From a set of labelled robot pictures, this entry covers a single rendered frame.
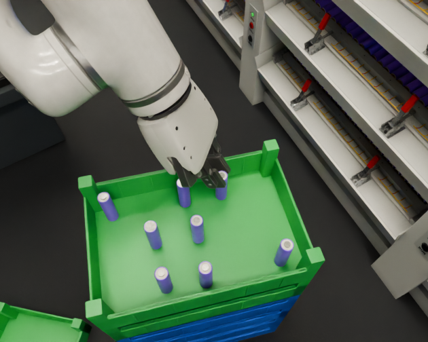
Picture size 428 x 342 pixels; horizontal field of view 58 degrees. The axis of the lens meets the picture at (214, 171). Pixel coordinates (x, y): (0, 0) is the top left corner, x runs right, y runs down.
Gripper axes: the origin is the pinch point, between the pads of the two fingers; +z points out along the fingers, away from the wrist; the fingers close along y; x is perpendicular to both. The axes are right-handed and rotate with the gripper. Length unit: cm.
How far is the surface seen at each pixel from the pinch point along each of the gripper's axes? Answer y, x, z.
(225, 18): -76, -30, 20
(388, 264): -11, 19, 53
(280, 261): 8.8, 9.1, 9.8
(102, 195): 8.2, -13.0, -5.5
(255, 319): 12.7, -0.4, 28.6
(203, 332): 17.6, -8.2, 25.1
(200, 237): 8.7, -1.5, 4.4
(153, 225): 10.5, -5.3, -1.8
